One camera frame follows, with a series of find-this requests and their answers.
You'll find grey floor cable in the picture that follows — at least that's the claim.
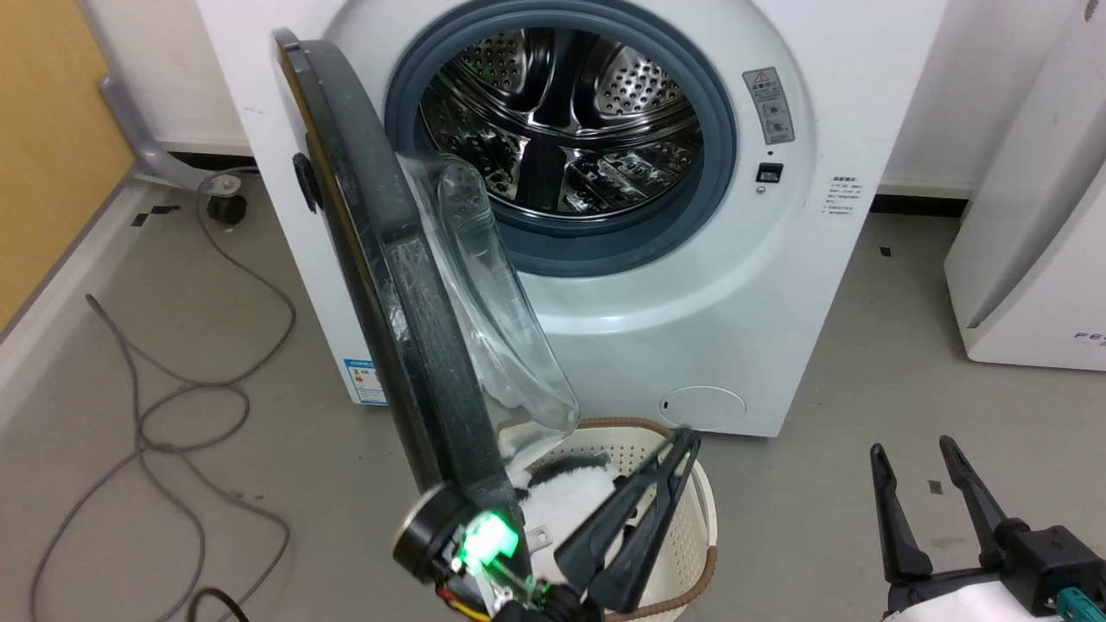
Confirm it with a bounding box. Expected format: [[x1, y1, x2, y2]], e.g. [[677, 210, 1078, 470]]
[[138, 168, 297, 452], [30, 294, 292, 622]]

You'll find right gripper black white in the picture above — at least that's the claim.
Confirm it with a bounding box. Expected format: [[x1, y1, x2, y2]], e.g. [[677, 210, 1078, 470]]
[[870, 435, 1106, 622]]

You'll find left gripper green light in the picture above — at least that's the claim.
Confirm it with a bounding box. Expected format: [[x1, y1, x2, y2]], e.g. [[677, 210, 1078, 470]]
[[393, 428, 702, 622]]

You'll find round white filter cover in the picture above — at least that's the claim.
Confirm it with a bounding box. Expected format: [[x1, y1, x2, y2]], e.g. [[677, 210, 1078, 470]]
[[659, 386, 747, 433]]

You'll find shiny steel washer drum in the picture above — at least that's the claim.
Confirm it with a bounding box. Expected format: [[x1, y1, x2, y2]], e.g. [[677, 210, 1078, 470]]
[[421, 28, 702, 217]]

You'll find white air purifier appliance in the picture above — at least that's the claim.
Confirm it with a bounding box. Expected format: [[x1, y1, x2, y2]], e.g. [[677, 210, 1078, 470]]
[[944, 0, 1106, 372]]

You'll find blue energy label sticker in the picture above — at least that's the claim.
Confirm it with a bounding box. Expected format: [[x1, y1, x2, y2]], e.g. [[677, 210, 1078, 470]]
[[343, 359, 387, 407]]

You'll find cream perforated laundry basket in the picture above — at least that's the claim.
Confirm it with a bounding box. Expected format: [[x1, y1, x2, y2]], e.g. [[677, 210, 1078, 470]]
[[497, 417, 720, 622]]

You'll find white and black plush toy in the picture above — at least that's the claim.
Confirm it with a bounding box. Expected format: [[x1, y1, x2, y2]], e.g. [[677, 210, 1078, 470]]
[[510, 458, 642, 581]]

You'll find small white text sticker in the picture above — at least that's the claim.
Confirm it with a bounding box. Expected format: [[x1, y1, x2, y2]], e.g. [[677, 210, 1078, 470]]
[[828, 175, 868, 217]]

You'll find grey metal stand leg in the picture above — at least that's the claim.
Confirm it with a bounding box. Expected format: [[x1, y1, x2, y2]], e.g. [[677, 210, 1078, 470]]
[[78, 0, 245, 193]]

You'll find black door hinge bracket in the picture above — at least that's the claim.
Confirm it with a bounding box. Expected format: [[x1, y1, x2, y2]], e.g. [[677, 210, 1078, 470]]
[[292, 153, 323, 214]]

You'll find yellow wooden panel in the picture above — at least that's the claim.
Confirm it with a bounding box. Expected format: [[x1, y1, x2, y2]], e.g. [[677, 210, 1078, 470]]
[[0, 0, 137, 333]]

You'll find white front-load washing machine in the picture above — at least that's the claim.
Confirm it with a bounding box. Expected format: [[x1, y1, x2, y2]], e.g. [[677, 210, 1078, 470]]
[[197, 0, 950, 439]]

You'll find grey rubber door gasket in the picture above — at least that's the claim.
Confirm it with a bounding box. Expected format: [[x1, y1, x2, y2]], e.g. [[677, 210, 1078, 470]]
[[385, 0, 738, 278]]

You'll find thin black cable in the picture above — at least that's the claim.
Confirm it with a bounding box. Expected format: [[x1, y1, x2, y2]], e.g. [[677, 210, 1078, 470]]
[[186, 587, 253, 622]]

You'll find black round washer door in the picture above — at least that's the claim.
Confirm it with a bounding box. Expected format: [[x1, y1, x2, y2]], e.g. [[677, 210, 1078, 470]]
[[275, 28, 582, 530]]

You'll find black caster wheel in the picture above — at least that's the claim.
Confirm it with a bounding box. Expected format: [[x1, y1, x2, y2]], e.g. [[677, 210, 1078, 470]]
[[206, 175, 250, 227]]

